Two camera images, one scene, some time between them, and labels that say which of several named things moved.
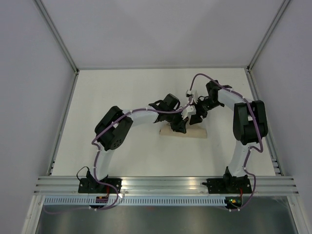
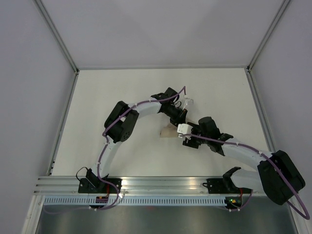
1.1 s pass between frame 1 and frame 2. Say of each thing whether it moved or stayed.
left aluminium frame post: stayed
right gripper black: moved
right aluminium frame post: stayed
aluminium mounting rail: stayed
